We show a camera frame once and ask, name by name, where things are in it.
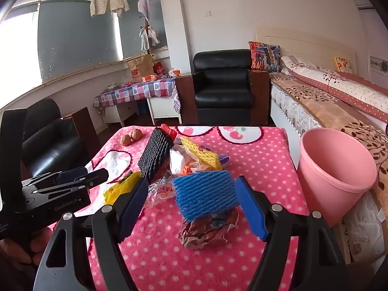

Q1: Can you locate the clear red-printed plastic wrapper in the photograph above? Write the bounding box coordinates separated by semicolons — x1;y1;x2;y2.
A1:
145;171;179;208

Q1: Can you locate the pale pink cloth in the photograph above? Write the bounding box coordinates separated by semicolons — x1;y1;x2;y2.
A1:
138;0;151;22

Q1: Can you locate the grey window blind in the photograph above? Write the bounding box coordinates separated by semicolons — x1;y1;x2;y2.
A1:
36;0;120;82
118;0;169;59

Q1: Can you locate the yellow cushion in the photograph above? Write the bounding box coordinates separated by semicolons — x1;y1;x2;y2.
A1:
333;56;354;74

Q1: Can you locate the red gift bag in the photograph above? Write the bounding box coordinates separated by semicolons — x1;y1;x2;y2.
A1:
152;61;167;78

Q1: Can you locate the pink plastic bucket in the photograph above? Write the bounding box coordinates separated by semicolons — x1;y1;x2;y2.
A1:
296;128;378;228

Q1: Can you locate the yellow plastic wrapper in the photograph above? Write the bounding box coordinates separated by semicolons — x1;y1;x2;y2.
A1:
103;171;143;206

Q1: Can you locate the red foam net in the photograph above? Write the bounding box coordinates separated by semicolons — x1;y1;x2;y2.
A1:
160;124;178;141

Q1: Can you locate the white bed frame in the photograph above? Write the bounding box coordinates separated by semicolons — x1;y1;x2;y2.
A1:
270;98;307;170

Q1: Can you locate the checkered cloth side table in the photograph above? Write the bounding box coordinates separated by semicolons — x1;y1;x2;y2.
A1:
94;78;179;116

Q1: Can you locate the wooden coat rack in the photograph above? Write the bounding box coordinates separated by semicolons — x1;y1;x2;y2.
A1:
139;14;152;57

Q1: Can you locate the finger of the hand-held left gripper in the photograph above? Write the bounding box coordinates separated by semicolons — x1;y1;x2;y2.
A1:
56;166;89;180
21;169;110;195

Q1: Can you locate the person's left hand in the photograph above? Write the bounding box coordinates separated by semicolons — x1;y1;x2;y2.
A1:
0;227;56;265

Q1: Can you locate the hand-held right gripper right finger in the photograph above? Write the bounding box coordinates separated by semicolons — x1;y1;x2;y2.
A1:
235;175;349;291

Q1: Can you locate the colourful printed cushion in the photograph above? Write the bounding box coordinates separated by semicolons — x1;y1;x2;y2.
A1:
249;41;281;71

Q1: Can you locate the blue foam net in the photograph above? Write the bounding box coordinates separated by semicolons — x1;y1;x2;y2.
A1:
172;170;241;222

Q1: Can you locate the white floral quilt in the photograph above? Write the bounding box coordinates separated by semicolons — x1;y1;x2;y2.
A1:
280;55;388;125

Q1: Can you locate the white wardrobe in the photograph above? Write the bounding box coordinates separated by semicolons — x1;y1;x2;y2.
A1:
358;4;388;81

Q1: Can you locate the cream knitted sweater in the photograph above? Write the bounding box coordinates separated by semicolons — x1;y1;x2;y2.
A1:
90;0;130;18

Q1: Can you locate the white garment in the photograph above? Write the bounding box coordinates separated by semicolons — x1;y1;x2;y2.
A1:
139;26;161;52

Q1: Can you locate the cream bed headboard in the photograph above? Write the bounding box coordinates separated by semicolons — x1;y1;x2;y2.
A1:
256;26;356;67

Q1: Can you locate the white crumpled plastic bag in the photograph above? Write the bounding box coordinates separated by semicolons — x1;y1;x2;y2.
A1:
169;144;201;176

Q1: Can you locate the white side table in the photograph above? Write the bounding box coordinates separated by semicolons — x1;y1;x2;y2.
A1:
147;95;182;125

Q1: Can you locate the brown crumpled paper bag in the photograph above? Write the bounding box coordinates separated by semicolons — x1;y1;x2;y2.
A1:
178;206;240;251

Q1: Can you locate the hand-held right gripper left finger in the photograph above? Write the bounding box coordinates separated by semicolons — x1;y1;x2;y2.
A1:
33;177;150;291

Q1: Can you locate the black foam net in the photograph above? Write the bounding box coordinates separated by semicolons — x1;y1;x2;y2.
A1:
137;127;175;182

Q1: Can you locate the pink polka dot blanket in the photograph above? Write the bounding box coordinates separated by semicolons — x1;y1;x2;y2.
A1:
48;125;310;291

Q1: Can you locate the yellow foam net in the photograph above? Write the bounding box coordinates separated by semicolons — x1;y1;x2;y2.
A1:
180;136;223;171

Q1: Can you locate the black leather armchair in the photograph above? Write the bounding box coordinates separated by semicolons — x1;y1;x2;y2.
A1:
175;49;271;125
23;98;102;178

